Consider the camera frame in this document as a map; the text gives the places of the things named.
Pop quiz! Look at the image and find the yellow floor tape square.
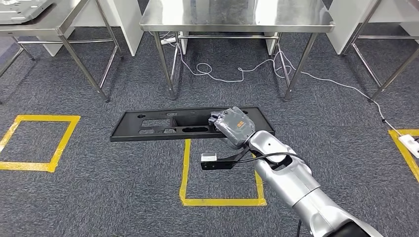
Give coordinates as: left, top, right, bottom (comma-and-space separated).
0, 114, 82, 173
179, 139, 267, 207
388, 129, 419, 183

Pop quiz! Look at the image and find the black plastic panel part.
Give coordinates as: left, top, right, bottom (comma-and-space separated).
109, 106, 276, 142

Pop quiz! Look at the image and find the silver sheet metal part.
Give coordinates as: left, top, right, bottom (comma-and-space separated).
0, 0, 55, 25

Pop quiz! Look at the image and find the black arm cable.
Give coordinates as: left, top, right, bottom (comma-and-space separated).
234, 152, 310, 237

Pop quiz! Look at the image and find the stainless steel workbench table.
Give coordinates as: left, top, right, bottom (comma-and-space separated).
0, 0, 124, 103
340, 0, 419, 102
139, 0, 336, 101

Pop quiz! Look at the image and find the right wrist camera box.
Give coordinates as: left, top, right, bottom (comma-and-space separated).
200, 153, 252, 171

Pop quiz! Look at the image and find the white power cable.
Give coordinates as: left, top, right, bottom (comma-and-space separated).
149, 31, 402, 135

